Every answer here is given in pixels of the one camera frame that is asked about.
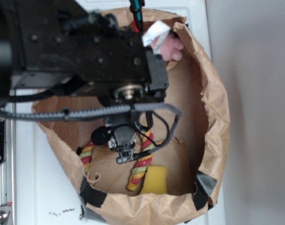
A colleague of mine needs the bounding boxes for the pink plush bunny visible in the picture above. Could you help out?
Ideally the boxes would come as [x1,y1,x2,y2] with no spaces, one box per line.
[161,33,184,62]

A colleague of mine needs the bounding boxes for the red and black wire bundle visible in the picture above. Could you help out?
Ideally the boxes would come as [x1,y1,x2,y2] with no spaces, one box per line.
[128,0,146,33]

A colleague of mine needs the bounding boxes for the yellow sponge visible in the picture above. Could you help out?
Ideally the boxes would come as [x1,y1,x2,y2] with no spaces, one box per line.
[140,166,168,195]

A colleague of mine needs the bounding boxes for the aluminium frame rail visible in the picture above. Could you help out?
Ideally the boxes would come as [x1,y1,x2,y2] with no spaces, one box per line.
[0,117,16,225]

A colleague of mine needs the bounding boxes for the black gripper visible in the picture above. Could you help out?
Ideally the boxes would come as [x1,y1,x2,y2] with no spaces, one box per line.
[91,112,140,164]

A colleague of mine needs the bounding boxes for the white paper label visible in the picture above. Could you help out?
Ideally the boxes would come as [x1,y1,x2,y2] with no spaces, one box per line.
[142,21,170,54]

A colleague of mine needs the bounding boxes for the white plastic tray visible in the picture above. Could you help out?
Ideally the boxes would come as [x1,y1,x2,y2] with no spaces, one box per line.
[13,0,226,225]

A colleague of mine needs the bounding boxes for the brown paper bag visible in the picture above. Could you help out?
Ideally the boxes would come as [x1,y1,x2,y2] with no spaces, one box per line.
[39,9,230,225]

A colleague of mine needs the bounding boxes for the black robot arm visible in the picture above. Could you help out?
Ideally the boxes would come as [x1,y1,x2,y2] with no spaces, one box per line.
[0,0,169,164]

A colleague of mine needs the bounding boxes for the colourful twisted rope toy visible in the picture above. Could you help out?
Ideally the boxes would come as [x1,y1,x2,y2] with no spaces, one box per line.
[77,130,155,191]

